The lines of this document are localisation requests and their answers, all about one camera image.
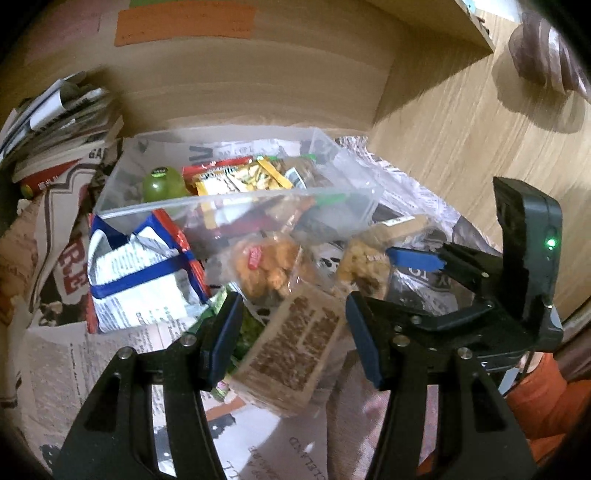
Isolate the corn snack pack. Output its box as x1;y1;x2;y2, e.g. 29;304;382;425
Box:
335;238;391;300

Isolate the green pea snack packet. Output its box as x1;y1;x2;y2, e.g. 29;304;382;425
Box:
199;284;266;403

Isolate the white blue red chip bag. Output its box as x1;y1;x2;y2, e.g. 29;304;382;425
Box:
87;209;211;333

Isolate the brown cracker pack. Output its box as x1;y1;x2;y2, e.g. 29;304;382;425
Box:
229;282;346;417

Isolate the orange puff snack bag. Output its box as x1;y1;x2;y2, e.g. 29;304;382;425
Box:
230;234;318;303

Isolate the barcode snack pack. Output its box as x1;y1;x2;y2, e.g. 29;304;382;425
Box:
279;155;332;189

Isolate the yellow snack packet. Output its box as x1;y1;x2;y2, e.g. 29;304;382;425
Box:
190;156;294;196

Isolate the clear plastic storage bin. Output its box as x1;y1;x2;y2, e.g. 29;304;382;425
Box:
95;125;384;256

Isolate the red snack packet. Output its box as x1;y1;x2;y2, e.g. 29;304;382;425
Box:
181;156;253;181

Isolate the newspaper print cloth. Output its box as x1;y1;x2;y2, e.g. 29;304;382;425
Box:
0;135;505;480

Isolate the pink striped curtain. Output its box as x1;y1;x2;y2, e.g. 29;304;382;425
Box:
508;10;590;103

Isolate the wooden shelf board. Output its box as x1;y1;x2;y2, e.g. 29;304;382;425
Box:
370;0;495;53

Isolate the stack of books and papers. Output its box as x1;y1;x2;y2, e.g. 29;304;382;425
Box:
1;71;123;199

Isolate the orange sticky note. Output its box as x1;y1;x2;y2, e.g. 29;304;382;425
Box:
114;1;257;47

